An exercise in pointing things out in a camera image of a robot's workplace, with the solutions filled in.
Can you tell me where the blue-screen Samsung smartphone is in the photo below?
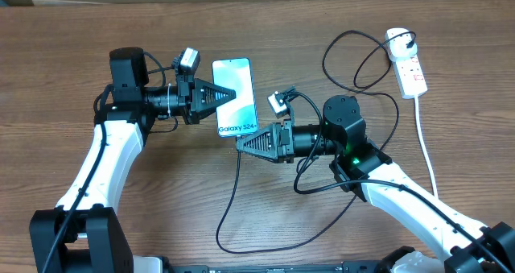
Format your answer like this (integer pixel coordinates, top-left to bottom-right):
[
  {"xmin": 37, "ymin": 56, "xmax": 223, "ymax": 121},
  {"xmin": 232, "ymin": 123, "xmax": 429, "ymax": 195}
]
[{"xmin": 212, "ymin": 58, "xmax": 259, "ymax": 138}]

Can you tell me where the white power extension strip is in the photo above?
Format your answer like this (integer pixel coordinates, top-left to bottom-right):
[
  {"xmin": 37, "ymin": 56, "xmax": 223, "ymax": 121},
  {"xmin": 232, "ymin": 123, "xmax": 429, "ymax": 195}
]
[{"xmin": 393, "ymin": 56, "xmax": 428, "ymax": 99}]

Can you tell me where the black USB charging cable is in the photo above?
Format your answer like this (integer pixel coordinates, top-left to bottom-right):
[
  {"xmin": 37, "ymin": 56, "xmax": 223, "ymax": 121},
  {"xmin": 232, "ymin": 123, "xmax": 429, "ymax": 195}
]
[{"xmin": 216, "ymin": 29, "xmax": 418, "ymax": 254}]

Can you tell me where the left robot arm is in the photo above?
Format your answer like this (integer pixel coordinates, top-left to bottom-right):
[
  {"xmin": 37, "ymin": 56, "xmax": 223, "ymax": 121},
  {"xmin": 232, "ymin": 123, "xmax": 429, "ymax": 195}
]
[{"xmin": 29, "ymin": 47, "xmax": 236, "ymax": 272}]

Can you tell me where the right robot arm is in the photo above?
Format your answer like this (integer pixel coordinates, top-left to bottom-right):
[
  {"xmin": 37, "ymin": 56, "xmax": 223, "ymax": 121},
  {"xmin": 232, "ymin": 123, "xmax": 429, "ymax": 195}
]
[{"xmin": 236, "ymin": 95, "xmax": 514, "ymax": 272}]

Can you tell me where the white power strip cord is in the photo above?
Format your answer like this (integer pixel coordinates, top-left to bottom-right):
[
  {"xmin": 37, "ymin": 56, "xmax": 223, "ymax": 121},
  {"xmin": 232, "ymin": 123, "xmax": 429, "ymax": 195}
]
[{"xmin": 413, "ymin": 96, "xmax": 440, "ymax": 197}]

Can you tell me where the white USB wall charger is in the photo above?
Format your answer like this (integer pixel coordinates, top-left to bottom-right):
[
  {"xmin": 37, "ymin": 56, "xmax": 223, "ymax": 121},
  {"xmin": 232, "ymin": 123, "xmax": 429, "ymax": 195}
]
[{"xmin": 385, "ymin": 27, "xmax": 418, "ymax": 62}]

